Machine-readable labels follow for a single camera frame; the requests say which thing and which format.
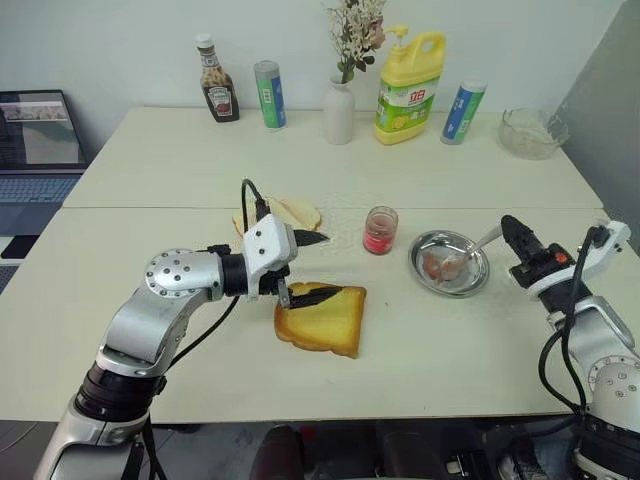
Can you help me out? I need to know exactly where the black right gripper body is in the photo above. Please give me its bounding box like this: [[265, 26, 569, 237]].
[[509, 242, 581, 290]]

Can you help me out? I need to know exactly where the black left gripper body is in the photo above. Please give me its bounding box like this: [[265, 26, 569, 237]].
[[259, 266, 292, 309]]

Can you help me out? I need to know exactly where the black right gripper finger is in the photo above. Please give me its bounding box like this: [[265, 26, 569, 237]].
[[501, 214, 524, 257], [514, 218, 541, 254]]

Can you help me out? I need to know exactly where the golden toasted bread slice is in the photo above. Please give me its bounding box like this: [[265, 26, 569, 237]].
[[273, 281, 369, 360]]

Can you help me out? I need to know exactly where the pale bread slice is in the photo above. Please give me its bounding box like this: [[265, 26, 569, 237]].
[[277, 197, 322, 233], [231, 199, 260, 239], [260, 196, 296, 221]]

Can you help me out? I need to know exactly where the metal spoon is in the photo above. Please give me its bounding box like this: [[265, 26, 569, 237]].
[[452, 224, 504, 267]]

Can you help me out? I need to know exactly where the glass jar of red jam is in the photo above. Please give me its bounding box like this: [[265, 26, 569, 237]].
[[362, 204, 400, 256]]

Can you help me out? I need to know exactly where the pink jam blob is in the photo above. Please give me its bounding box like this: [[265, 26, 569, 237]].
[[422, 251, 469, 287]]

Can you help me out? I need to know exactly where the round metal plate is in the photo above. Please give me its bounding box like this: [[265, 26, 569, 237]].
[[408, 229, 491, 299]]

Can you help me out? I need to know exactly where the clear glass bowl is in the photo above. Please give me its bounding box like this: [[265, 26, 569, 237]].
[[498, 105, 571, 162]]

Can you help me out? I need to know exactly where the white ceramic vase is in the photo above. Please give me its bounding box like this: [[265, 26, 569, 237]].
[[322, 74, 357, 147]]

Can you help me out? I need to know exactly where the grey can blue-green label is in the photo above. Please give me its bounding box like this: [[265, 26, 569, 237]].
[[253, 60, 289, 130], [439, 78, 487, 147]]

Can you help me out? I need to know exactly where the yellow detergent pump bottle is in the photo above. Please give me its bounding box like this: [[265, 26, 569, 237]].
[[373, 24, 447, 147]]

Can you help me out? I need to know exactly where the glass ketchup bottle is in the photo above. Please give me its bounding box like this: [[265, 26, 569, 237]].
[[194, 33, 241, 124]]

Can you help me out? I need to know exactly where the dried flower bouquet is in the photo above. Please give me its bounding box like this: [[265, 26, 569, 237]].
[[322, 0, 389, 85]]

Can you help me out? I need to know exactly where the open grey laptop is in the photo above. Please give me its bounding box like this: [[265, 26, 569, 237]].
[[0, 89, 91, 207]]

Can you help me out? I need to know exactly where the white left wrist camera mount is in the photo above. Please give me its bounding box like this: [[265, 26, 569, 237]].
[[241, 213, 299, 301]]

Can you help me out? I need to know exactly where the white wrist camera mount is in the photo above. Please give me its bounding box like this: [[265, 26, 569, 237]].
[[508, 218, 632, 306], [241, 213, 299, 301]]

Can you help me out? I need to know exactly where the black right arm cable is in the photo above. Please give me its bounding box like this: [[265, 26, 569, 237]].
[[538, 225, 609, 416]]

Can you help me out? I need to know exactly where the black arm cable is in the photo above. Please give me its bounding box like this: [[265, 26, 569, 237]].
[[139, 177, 274, 480], [538, 225, 609, 416]]

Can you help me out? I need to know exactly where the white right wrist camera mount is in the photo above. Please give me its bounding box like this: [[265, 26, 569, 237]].
[[508, 218, 632, 306]]

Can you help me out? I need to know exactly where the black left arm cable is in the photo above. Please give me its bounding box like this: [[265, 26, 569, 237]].
[[139, 177, 274, 480]]

